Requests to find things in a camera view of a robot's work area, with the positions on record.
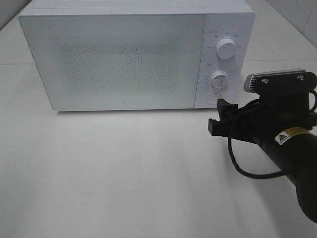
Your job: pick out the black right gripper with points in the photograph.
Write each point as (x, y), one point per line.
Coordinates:
(270, 119)

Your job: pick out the round white door button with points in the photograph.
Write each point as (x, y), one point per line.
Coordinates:
(213, 98)

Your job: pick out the white timer knob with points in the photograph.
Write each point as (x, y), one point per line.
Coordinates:
(219, 79)

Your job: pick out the white microwave door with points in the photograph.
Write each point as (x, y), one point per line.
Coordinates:
(117, 62)

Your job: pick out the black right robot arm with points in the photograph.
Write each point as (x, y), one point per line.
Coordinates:
(296, 159)

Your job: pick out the white upper power knob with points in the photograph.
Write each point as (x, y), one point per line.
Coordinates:
(226, 48)

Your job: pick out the white microwave oven body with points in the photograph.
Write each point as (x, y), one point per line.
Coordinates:
(223, 18)

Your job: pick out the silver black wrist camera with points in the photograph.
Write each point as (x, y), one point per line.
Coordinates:
(281, 83)

